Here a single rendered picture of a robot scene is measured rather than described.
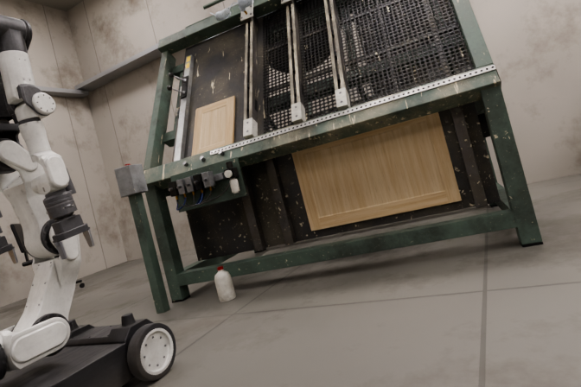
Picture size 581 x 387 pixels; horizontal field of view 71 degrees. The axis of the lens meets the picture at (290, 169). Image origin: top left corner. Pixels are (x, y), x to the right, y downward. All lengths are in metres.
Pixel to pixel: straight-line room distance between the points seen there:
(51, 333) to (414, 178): 1.87
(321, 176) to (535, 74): 2.60
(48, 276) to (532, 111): 4.03
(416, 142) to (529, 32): 2.37
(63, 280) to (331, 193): 1.51
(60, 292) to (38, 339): 0.18
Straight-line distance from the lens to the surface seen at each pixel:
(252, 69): 2.80
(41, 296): 1.76
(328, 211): 2.55
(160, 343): 1.77
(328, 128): 2.27
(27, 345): 1.67
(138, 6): 6.62
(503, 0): 4.62
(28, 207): 1.77
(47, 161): 1.56
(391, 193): 2.47
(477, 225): 2.26
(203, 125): 2.83
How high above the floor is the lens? 0.60
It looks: 1 degrees up
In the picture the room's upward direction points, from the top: 14 degrees counter-clockwise
